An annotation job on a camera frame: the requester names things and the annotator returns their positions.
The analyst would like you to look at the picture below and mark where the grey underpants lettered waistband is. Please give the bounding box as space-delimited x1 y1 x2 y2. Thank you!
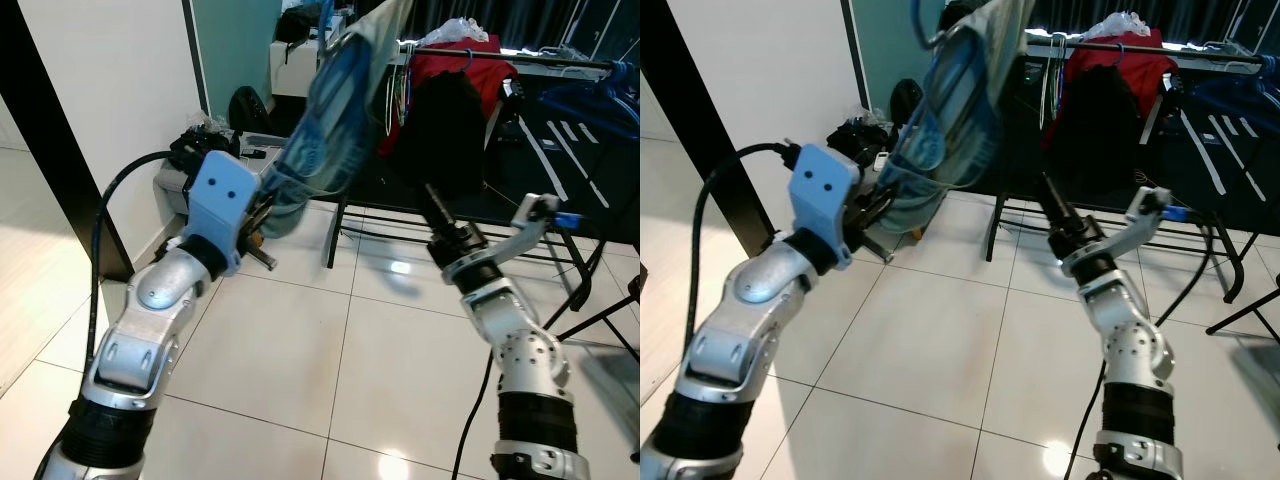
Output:
265 0 413 239
885 0 1036 233

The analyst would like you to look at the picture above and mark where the black carpet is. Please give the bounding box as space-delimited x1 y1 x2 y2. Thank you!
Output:
900 80 1280 236
235 85 641 246

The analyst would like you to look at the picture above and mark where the black backpack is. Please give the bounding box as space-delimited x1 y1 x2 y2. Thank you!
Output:
228 85 271 136
888 78 926 126

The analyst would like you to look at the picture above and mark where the bundle of pastel hangers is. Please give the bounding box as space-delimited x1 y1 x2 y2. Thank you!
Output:
385 55 416 116

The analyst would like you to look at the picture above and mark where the red cloth cover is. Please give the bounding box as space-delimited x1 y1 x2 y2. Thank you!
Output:
1040 35 1179 151
380 40 521 156

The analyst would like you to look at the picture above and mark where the white shelf unit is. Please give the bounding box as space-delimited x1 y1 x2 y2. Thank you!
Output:
268 30 331 101

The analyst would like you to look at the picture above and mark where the white plastic bag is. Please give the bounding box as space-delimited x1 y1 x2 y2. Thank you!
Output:
1080 12 1151 41
415 18 491 46

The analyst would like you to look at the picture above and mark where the black metal clothes rack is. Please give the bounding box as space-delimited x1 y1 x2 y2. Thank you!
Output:
985 30 1280 301
325 35 641 361

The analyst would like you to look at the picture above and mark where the dark pleated curtain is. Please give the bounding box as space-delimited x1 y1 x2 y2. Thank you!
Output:
1020 0 1280 46
330 0 641 56

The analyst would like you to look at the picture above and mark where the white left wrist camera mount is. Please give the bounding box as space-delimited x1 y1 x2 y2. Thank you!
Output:
180 150 269 276
780 143 863 271

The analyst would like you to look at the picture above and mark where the black strap bag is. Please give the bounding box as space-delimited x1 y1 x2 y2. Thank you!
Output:
170 125 236 166
830 118 891 156

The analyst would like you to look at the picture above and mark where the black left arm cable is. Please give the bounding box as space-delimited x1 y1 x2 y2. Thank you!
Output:
88 150 201 361
690 143 801 331

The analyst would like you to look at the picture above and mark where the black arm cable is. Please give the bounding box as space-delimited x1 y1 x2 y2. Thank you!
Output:
1065 195 1246 480
690 143 801 331
88 150 201 361
450 195 593 480

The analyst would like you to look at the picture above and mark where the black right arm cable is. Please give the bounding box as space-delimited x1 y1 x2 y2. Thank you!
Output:
450 195 593 480
1065 195 1246 480

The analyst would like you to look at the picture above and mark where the dark wall trim strip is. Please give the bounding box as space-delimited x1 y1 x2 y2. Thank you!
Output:
640 0 756 251
0 0 136 281

